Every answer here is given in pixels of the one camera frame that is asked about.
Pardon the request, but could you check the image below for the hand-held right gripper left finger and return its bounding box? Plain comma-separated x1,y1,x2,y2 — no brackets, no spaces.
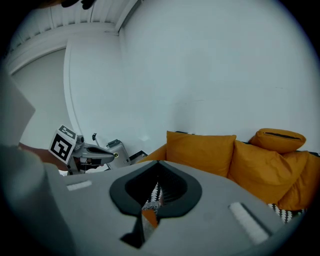
62,160,159,256

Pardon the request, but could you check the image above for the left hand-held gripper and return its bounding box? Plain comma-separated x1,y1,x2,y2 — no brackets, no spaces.
48,124,121,176

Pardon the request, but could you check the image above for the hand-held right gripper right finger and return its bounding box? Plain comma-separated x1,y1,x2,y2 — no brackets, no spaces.
139,161,285,256

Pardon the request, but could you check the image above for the person's left forearm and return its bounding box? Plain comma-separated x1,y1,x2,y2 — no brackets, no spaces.
17,141,70,172

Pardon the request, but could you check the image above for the silver suitcase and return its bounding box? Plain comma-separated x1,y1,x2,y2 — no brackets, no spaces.
105,139,132,171

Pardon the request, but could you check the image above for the black phone holder stand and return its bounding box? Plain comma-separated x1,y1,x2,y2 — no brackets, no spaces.
91,132,101,149

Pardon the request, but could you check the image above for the black box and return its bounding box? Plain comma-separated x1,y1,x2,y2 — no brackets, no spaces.
128,149,149,161

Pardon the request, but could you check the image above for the orange cushion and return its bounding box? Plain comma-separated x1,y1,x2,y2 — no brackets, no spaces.
248,127,307,154
226,139,294,205
165,130,237,179
277,150,320,211
136,143,168,164

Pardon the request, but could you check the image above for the white door frame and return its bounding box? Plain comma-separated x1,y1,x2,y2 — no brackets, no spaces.
8,37,85,153

